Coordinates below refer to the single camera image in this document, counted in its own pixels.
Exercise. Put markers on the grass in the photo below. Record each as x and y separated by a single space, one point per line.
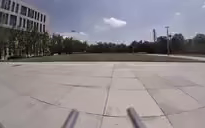
106 57

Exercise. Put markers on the grey concrete road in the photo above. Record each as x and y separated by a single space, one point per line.
90 86

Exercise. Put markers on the row of trees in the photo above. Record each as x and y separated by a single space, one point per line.
26 43
140 46

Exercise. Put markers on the tall pale tower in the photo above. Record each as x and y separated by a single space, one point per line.
154 35

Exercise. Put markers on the robot's own part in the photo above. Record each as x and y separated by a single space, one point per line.
135 117
70 119

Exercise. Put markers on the lamp pole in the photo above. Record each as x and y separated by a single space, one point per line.
167 40

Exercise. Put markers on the white building with dark windows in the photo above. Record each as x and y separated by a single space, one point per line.
13 16

